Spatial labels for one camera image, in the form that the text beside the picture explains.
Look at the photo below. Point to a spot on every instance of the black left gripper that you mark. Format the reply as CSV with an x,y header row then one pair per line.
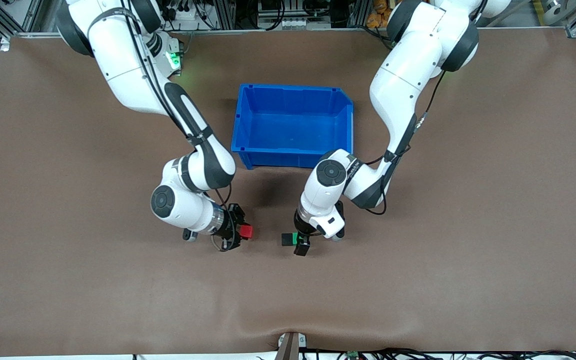
x,y
302,227

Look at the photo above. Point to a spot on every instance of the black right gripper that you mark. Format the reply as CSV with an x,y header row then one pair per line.
x,y
229,224

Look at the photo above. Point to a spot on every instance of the small red cube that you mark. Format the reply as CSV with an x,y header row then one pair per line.
x,y
246,231

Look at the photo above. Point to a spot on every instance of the small green cube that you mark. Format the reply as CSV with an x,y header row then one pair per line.
x,y
294,239

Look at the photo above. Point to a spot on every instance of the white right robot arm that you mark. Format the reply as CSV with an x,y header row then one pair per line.
x,y
128,65

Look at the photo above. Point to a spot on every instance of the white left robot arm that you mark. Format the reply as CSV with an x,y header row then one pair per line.
x,y
408,70

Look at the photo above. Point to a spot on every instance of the small black cube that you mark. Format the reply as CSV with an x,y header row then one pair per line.
x,y
286,239

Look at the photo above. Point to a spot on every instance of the blue plastic storage bin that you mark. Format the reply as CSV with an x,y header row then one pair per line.
x,y
288,127

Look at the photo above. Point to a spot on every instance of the small green circuit board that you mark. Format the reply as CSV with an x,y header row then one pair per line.
x,y
352,355

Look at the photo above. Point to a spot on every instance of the grey terminal block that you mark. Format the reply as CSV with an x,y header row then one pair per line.
x,y
298,23

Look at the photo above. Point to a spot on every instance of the white power strip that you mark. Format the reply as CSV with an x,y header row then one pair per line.
x,y
185,17

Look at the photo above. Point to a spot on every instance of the orange netted bag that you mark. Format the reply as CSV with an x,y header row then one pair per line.
x,y
378,15

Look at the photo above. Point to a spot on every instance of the metal table edge bracket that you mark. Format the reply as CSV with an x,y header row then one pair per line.
x,y
291,345

